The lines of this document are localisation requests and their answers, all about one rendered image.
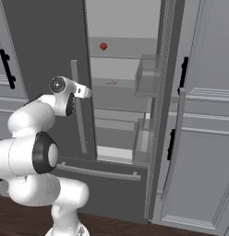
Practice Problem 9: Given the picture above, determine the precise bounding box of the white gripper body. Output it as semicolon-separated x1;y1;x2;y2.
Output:
81;86;94;100

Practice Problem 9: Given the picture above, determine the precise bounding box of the clear large fridge door bin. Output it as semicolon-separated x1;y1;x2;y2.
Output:
134;53;163;99

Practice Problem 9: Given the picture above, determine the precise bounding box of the clear small fridge door bin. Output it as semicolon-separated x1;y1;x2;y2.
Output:
132;118;156;164

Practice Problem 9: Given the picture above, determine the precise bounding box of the grey fridge body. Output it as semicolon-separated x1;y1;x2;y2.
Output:
83;0;163;166

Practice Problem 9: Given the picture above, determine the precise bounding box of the dark grey open fridge door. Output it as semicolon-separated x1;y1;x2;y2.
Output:
143;0;187;224

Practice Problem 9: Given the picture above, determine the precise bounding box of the dark grey fridge drawer front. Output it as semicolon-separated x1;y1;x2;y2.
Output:
50;156;151;225

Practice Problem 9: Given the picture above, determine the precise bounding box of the grey cupboard door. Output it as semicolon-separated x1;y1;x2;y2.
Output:
0;100;28;141
0;0;29;100
179;0;229;97
151;124;229;231

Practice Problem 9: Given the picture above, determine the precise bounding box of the grey fridge drawer handle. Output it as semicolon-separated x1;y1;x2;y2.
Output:
55;162;142;182

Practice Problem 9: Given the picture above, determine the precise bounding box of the black cupboard handle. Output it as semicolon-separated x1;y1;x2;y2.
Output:
166;128;176;161
176;56;190;96
0;48;18;90

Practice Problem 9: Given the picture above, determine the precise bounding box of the grey fridge door handle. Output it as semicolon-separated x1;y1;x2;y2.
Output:
160;87;187;202

